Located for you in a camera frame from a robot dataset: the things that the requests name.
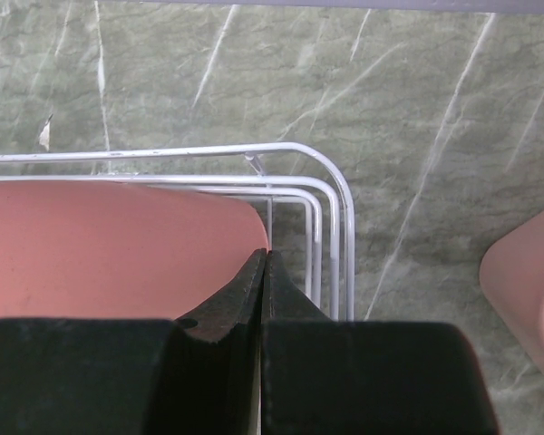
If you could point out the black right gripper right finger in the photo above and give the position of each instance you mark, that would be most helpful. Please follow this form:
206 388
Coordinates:
321 376

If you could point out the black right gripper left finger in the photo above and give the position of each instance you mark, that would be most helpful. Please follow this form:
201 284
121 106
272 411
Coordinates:
192 375

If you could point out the pink plastic cup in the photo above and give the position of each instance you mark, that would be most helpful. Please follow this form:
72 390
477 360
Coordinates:
86 249

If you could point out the pink compartment organizer tray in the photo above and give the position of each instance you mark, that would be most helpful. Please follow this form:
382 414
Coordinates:
512 279

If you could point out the white wire dish rack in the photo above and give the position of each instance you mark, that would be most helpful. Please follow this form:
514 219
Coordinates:
259 186

